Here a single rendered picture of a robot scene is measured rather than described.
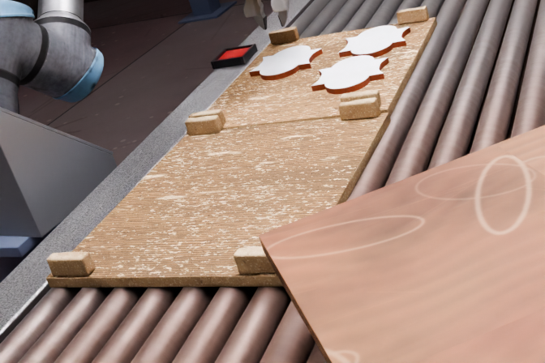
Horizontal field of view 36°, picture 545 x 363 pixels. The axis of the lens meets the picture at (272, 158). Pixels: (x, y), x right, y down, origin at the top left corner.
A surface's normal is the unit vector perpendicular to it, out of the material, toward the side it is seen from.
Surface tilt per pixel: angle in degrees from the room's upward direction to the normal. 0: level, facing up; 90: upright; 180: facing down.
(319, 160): 0
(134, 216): 0
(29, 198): 90
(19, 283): 0
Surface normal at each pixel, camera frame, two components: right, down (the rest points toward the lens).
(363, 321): -0.27, -0.88
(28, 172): 0.85, -0.02
